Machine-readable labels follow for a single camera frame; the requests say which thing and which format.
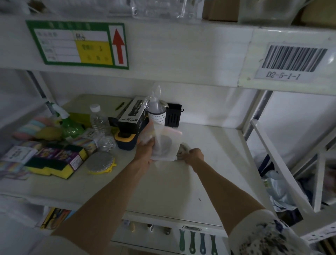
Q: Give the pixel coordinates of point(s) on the person's left hand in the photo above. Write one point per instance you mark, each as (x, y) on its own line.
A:
(143, 155)

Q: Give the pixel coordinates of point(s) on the person's right hand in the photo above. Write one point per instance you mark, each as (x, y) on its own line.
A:
(195, 155)

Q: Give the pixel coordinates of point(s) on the person's left thumb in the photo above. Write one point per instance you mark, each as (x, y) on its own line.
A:
(152, 144)

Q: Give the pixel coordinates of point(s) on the person's right fingers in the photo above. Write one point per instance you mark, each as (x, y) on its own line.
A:
(185, 156)

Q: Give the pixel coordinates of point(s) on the clear bag with grey disc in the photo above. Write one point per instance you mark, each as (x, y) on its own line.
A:
(165, 143)

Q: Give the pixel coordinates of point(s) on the person's left forearm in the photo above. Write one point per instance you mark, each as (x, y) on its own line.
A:
(105, 207)

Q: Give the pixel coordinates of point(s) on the person's right forearm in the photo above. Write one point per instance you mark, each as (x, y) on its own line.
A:
(225, 194)

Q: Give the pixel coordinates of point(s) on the grey crumpled cloth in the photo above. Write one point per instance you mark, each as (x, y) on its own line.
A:
(183, 149)

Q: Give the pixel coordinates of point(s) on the navy and yellow container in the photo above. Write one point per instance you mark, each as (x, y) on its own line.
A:
(126, 139)

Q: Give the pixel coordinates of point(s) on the white dotted cup in bag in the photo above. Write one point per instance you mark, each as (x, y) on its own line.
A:
(157, 111)

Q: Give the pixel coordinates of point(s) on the black spray bottle box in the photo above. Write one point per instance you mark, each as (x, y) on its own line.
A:
(132, 115)

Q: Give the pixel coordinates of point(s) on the black slotted holder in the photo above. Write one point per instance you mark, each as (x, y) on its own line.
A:
(173, 115)

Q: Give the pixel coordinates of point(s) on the clear plastic water bottle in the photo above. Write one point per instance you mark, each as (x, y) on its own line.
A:
(101, 126)

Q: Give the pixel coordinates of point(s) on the round steel scouring pad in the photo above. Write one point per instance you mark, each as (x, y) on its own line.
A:
(100, 163)

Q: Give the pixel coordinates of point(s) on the rainbow striped sponge packet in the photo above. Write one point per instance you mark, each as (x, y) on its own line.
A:
(85, 141)

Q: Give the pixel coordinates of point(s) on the green spray bottle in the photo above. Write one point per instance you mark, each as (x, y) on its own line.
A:
(69, 126)

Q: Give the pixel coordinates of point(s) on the white metal shelf rack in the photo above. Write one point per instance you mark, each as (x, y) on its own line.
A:
(170, 50)

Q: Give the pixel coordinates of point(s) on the yellow green sponge pack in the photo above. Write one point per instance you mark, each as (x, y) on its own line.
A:
(56, 161)

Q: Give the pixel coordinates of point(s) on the blue and white bags heap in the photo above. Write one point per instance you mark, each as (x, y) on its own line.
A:
(280, 189)

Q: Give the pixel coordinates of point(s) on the yellow sponge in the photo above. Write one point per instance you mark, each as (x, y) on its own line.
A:
(48, 133)

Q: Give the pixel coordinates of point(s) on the white neighbouring shelf rack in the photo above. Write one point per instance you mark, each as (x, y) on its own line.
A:
(294, 168)

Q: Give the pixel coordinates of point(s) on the floral patterned sleeve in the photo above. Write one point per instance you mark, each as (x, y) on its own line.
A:
(265, 235)

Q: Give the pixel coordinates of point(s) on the yellow colourful packet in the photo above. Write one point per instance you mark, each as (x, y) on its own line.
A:
(55, 218)

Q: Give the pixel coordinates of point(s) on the pastel striped sponge pack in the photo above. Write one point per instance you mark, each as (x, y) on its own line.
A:
(31, 127)

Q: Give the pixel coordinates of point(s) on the green bordered shelf label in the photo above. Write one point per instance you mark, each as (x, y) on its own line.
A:
(78, 44)

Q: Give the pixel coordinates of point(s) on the clear plastic packaging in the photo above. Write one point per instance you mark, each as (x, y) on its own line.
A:
(164, 9)

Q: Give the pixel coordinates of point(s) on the colourful cloth packet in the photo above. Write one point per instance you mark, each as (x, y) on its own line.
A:
(14, 160)

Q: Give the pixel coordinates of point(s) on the white barcode label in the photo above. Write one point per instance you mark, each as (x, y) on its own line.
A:
(291, 61)

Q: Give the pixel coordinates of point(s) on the brown cardboard box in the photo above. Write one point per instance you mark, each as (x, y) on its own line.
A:
(223, 10)

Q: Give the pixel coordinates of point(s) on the clear glass bowl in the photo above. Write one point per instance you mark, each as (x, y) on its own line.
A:
(270, 11)

